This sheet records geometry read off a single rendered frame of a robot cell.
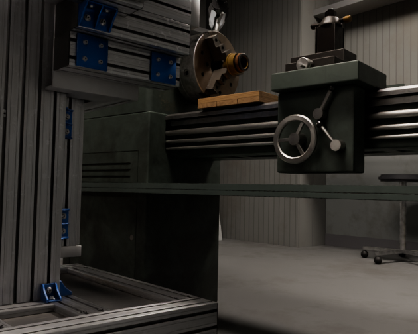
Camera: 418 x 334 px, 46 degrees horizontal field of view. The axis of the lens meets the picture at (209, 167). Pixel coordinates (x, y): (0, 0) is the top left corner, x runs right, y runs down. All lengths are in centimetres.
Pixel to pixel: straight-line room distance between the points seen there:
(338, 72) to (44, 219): 94
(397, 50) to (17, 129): 414
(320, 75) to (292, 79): 9
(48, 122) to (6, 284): 44
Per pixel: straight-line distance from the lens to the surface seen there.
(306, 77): 157
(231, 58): 210
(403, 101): 159
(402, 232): 425
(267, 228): 516
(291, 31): 523
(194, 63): 208
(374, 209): 497
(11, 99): 140
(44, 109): 143
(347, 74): 151
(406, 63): 498
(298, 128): 156
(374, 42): 520
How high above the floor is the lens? 54
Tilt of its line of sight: 3 degrees up
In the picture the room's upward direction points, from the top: 1 degrees clockwise
